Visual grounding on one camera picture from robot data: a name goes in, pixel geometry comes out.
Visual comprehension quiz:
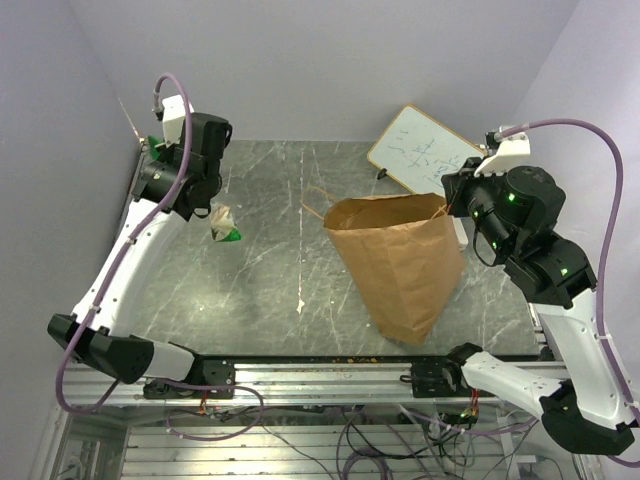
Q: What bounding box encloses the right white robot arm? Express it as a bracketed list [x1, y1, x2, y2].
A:
[440, 158, 635, 456]

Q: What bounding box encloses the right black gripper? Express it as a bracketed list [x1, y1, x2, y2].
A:
[443, 155, 517, 258]

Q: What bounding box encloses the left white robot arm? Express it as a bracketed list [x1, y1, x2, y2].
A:
[47, 113, 232, 397]

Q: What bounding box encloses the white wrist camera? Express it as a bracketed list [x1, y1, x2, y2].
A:
[153, 95, 186, 147]
[474, 131, 531, 178]

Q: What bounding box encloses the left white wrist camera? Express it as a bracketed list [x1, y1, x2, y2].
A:
[153, 95, 186, 147]

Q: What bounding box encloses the brown paper bag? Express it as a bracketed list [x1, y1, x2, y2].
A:
[301, 186, 465, 345]

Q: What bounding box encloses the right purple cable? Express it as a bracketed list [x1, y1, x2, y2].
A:
[499, 118, 640, 469]

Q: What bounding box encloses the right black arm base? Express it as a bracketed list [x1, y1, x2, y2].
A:
[399, 342, 483, 398]

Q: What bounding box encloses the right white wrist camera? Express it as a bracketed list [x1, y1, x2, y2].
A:
[474, 131, 531, 178]

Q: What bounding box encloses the small whiteboard wooden frame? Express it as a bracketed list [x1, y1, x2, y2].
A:
[367, 105, 484, 196]

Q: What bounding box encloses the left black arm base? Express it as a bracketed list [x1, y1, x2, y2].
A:
[143, 360, 236, 400]

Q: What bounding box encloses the aluminium frame rail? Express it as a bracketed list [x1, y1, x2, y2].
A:
[64, 362, 568, 407]

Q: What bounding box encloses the white whiteboard eraser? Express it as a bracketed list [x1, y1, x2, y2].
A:
[453, 218, 469, 251]

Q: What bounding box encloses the green Chuba chips bag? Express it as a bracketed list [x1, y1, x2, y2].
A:
[209, 203, 242, 243]

